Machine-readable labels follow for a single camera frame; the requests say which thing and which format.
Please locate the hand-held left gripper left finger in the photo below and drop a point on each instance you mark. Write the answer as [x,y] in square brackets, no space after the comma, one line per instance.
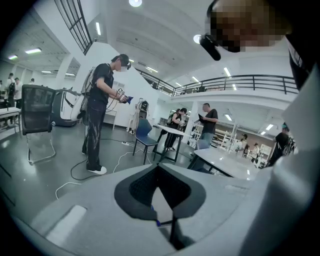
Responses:
[100,212]

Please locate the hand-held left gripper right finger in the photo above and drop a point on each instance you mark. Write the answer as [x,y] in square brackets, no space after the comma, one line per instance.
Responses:
[215,200]

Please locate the blue microfibre cloth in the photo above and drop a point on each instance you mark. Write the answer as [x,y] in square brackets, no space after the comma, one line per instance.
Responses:
[157,223]

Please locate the blue plastic chair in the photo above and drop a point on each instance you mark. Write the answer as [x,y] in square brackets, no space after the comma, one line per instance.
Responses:
[143,130]

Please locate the black mesh office chair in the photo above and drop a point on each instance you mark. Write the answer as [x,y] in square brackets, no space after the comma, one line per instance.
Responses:
[37,110]

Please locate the white rectangular table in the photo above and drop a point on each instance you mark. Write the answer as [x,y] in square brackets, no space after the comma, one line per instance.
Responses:
[10,110]
[225,160]

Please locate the white storage shelves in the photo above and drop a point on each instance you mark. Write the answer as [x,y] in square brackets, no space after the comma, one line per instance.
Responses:
[225,140]

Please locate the white power strip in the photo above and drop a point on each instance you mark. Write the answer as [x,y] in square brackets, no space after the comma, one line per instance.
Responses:
[125,143]

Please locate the white service robot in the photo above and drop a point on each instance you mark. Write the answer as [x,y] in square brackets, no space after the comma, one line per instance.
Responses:
[62,107]

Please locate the white stand with backpack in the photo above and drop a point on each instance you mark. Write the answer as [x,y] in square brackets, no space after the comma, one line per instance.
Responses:
[142,107]

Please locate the small blue cloth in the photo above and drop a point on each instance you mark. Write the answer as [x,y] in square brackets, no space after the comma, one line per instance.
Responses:
[130,100]

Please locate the black mezzanine railing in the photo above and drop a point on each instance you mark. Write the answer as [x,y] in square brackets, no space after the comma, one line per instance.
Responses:
[253,82]

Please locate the person's black top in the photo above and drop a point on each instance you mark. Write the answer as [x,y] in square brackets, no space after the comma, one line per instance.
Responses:
[298,72]

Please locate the round ceiling light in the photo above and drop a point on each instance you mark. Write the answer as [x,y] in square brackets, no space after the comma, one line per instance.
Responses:
[135,2]
[197,38]

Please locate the ceiling strip lights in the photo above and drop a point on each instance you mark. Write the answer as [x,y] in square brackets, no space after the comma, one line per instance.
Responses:
[33,51]

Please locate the black window grille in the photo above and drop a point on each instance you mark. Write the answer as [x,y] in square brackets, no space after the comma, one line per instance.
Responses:
[88,37]

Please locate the person's head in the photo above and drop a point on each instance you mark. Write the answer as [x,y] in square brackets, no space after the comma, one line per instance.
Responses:
[237,25]

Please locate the white table black frame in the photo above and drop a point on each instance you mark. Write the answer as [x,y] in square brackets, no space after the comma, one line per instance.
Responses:
[172,130]

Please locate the black head-worn camera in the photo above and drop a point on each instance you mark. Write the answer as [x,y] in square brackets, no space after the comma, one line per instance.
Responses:
[211,47]

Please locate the vertical wall light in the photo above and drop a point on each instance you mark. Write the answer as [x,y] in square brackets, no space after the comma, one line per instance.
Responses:
[98,28]

